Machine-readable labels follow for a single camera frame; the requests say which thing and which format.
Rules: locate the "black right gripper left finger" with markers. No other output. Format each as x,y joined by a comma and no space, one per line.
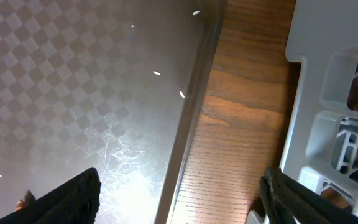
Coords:
74,202

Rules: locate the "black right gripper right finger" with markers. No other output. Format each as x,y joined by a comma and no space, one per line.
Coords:
287,201

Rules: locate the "orange carrot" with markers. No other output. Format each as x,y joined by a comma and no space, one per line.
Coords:
27,200

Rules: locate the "grey dishwasher rack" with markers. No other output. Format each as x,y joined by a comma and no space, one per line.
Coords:
321,148

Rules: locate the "dark brown serving tray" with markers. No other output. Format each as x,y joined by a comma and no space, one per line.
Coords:
103,84

